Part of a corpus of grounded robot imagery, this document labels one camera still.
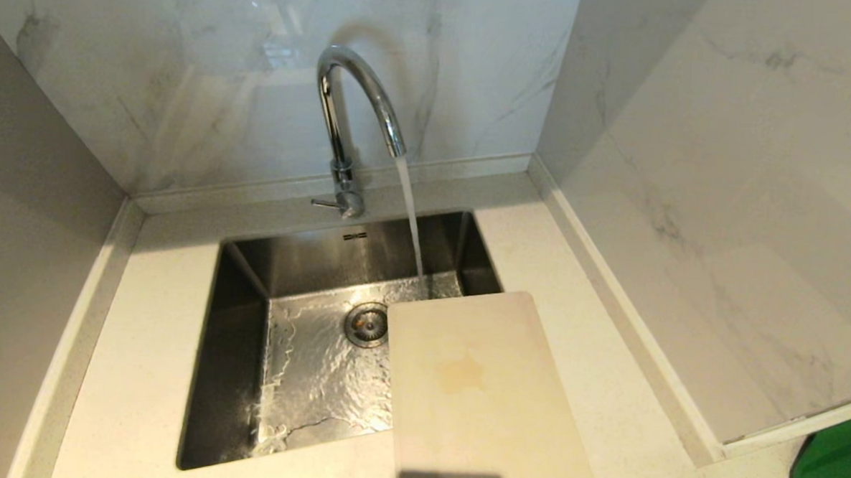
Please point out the round metal sink drain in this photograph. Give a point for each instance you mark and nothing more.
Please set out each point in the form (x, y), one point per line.
(366, 325)

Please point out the stainless steel sink basin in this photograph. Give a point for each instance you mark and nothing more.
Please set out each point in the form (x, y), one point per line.
(304, 377)

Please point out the white plastic cutting board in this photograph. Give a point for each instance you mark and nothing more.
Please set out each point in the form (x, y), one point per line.
(479, 399)

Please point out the chrome gooseneck faucet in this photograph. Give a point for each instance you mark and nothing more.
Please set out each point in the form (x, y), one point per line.
(342, 165)

